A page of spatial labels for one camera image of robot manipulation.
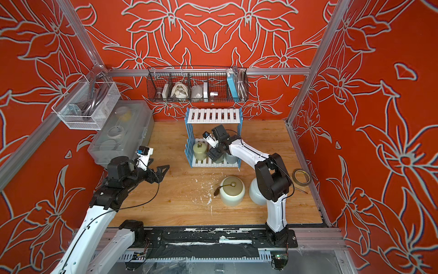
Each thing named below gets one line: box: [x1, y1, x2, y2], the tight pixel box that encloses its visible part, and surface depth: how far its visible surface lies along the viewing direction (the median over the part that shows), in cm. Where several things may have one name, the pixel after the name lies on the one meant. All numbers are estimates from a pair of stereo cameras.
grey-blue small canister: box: [224, 152, 239, 164], surface depth 97 cm
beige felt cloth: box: [170, 81, 189, 99], surface depth 92 cm
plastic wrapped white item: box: [190, 84, 204, 102], surface depth 96 cm
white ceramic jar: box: [248, 177, 270, 206], surface depth 79 cm
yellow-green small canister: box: [192, 141, 208, 161], surface depth 94 cm
